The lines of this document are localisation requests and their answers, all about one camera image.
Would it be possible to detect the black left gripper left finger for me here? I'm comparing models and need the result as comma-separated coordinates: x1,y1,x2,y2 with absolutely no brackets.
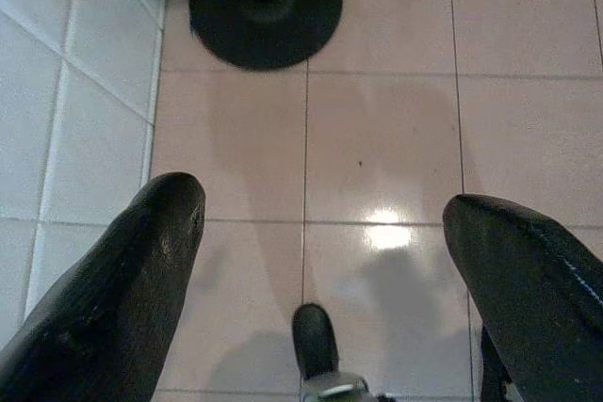
0,171,206,402

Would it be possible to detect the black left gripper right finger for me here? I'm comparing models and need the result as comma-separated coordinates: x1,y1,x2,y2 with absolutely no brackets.
442,193,603,402

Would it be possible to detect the black round stand base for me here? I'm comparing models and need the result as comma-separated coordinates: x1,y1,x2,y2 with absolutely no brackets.
187,0,344,70

